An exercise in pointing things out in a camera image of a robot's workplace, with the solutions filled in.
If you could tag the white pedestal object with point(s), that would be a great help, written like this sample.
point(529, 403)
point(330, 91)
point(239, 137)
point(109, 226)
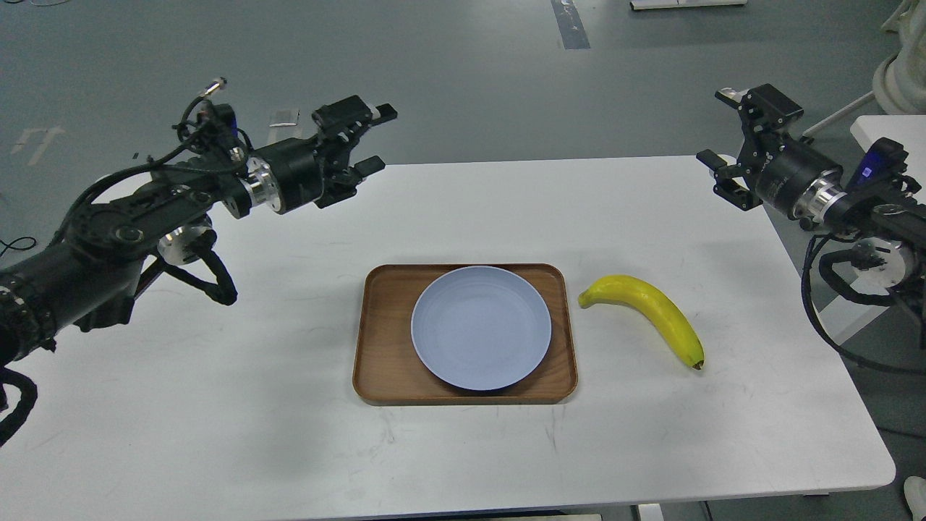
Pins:
point(898, 84)

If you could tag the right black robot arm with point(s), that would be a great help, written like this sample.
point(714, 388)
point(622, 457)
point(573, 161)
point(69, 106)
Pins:
point(869, 246)

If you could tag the yellow banana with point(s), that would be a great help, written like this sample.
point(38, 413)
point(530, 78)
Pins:
point(674, 327)

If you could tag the light blue plate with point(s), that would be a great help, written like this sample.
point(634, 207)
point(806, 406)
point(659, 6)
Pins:
point(481, 328)

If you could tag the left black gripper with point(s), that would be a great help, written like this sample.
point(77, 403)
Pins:
point(295, 172)

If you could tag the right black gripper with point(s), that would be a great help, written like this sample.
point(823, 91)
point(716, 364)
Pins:
point(776, 168)

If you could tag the brown wooden tray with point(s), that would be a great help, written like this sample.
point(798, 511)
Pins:
point(388, 372)

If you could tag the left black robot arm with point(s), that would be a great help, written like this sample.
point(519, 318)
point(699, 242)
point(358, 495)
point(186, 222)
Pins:
point(129, 228)

